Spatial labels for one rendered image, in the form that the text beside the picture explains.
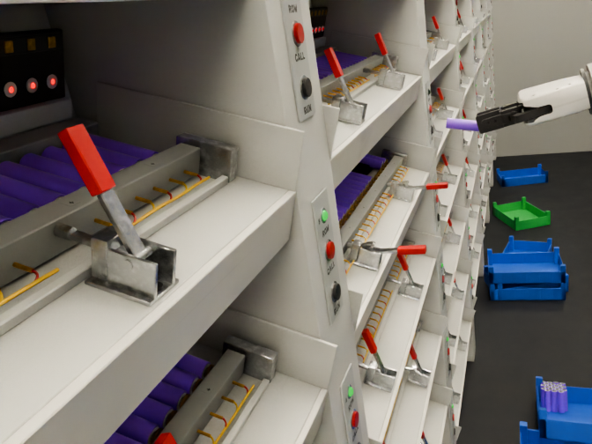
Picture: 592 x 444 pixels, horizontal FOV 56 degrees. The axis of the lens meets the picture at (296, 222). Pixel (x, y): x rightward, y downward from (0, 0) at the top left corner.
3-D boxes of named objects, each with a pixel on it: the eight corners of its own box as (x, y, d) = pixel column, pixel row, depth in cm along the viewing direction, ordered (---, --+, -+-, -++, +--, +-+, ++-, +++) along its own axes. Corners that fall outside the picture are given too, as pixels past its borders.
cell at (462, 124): (447, 115, 98) (485, 119, 96) (447, 123, 99) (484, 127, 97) (446, 122, 97) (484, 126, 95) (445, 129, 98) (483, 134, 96)
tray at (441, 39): (452, 60, 168) (464, 11, 162) (424, 91, 115) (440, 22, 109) (387, 48, 173) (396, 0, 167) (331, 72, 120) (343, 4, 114)
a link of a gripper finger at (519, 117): (564, 97, 88) (535, 101, 93) (531, 114, 86) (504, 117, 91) (566, 104, 89) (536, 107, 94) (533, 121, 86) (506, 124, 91)
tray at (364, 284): (424, 192, 113) (435, 148, 109) (346, 366, 61) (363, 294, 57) (331, 168, 118) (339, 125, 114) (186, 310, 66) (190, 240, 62)
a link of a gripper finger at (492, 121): (515, 103, 92) (475, 115, 95) (515, 107, 90) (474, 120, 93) (520, 122, 93) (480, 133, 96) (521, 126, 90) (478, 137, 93)
